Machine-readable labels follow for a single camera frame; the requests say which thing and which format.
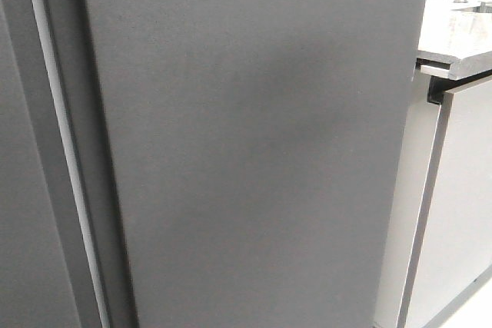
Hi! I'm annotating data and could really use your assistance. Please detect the dark grey fridge door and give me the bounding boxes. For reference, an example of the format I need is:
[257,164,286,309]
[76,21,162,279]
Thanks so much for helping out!
[1,0,105,327]
[45,0,424,327]

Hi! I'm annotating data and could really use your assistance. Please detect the light grey cabinet door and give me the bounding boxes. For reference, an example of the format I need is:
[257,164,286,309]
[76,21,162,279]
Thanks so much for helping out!
[397,77,491,327]

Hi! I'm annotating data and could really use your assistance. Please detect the white cabinet side panel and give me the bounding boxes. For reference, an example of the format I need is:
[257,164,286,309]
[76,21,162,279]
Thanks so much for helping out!
[374,70,440,327]

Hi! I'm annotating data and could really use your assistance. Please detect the grey stone kitchen countertop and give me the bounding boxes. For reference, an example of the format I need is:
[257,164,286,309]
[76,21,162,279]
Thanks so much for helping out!
[417,3,491,81]

